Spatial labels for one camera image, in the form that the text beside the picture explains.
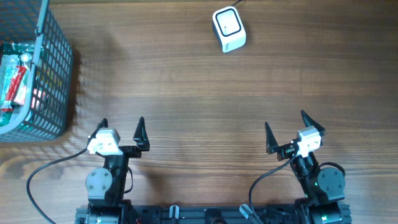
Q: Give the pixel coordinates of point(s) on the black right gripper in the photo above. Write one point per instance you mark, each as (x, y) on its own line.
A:
(285, 150)

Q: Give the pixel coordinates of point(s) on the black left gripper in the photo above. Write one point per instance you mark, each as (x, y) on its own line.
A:
(134, 152)

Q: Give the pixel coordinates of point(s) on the red Nescafe coffee stick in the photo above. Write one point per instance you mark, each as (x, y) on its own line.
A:
(15, 82)

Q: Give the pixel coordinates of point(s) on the green 3M sponge package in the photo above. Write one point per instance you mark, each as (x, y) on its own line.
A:
(10, 59)

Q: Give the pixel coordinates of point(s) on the yellow oil bottle silver cap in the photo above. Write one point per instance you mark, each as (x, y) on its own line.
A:
(26, 58)

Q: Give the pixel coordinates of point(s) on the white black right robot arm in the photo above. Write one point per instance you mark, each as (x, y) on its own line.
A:
(323, 184)

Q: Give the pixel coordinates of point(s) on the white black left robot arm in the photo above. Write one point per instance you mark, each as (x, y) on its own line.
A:
(106, 185)

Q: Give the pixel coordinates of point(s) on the white barcode scanner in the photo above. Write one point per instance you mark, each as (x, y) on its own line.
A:
(228, 28)

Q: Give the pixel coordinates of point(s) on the grey plastic mesh basket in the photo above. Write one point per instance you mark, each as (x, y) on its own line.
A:
(44, 114)

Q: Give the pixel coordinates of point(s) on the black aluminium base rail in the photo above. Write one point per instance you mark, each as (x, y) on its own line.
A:
(214, 214)

